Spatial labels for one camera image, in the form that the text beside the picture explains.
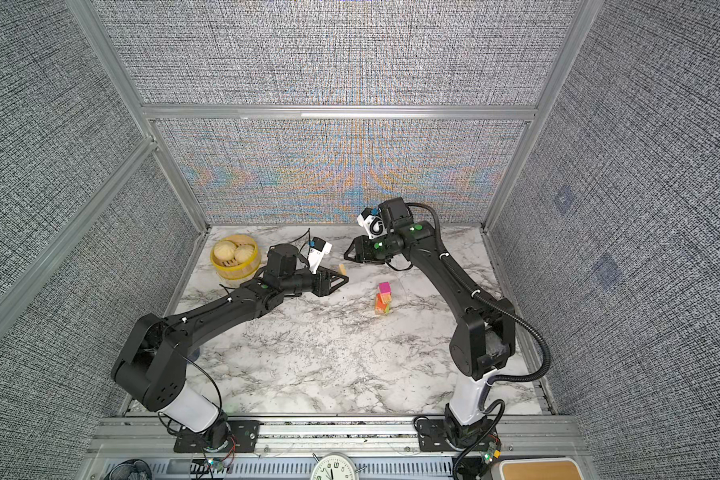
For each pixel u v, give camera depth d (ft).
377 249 2.34
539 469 2.14
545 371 1.41
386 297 2.95
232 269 3.36
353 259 2.49
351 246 2.51
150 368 1.46
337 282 2.61
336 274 2.66
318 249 2.45
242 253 3.39
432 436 2.39
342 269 2.69
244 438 2.40
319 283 2.40
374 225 2.45
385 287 2.94
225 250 3.39
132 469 2.20
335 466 2.17
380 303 2.97
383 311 3.11
